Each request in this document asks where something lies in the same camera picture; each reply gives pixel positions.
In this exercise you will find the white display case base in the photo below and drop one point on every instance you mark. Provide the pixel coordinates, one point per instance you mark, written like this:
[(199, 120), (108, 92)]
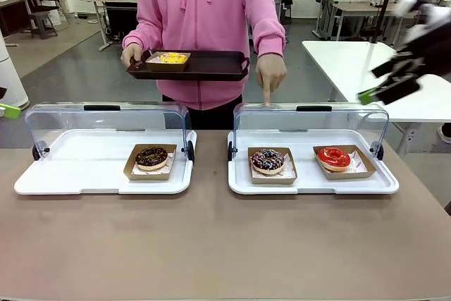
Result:
[(77, 174), (310, 186)]

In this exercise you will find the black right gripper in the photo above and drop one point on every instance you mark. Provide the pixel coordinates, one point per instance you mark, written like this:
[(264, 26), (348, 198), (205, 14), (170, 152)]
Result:
[(435, 43)]

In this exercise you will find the black pants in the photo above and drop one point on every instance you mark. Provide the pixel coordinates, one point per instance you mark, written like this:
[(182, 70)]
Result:
[(215, 117)]

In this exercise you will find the person's left hand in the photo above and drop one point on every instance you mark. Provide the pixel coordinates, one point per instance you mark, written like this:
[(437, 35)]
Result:
[(271, 72)]

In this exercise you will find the long grey background table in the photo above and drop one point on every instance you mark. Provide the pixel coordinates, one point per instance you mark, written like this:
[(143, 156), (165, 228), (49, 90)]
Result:
[(366, 10)]

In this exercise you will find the dark brown serving tray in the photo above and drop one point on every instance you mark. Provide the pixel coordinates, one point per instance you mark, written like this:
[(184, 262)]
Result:
[(211, 68)]

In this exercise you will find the black office chair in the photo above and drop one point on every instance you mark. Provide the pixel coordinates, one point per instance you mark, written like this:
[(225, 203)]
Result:
[(44, 12)]

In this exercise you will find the white side table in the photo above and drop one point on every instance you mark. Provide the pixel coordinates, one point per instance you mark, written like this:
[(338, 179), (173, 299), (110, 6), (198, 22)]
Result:
[(341, 65)]

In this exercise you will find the person's right hand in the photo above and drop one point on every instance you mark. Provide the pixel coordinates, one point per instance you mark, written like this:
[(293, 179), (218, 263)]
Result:
[(130, 52)]

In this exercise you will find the chocolate donut with sprinkles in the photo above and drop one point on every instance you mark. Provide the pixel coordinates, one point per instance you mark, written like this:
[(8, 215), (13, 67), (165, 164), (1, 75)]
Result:
[(149, 174), (152, 158)]

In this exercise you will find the yellow frosted donut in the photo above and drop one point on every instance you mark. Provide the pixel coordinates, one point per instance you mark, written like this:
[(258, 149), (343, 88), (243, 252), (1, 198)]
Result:
[(167, 67), (171, 58)]

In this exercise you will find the red glazed donut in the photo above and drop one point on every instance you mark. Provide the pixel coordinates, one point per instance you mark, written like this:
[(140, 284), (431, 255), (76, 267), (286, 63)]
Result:
[(333, 158), (363, 167)]

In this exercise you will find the black vertical pole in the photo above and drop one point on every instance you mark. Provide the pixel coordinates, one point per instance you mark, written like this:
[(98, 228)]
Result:
[(383, 5)]

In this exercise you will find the dark donut with colourful drizzle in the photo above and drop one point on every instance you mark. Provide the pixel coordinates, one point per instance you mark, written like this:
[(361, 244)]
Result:
[(267, 161)]

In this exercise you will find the person in pink hoodie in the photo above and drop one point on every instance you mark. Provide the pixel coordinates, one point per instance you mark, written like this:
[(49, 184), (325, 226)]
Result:
[(204, 15)]

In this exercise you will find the white cylindrical stand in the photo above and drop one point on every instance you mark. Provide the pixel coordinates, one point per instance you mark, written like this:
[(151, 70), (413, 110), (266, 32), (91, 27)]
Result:
[(10, 72)]

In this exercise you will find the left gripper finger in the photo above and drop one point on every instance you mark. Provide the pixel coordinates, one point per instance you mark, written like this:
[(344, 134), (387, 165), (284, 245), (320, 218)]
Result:
[(2, 93), (8, 111)]

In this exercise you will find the chocolate donut colourful sprinkles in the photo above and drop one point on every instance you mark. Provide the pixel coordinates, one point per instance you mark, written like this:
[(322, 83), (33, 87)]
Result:
[(273, 178)]

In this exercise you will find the clear display case lid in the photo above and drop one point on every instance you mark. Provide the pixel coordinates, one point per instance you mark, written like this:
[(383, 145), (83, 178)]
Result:
[(105, 117), (317, 119)]

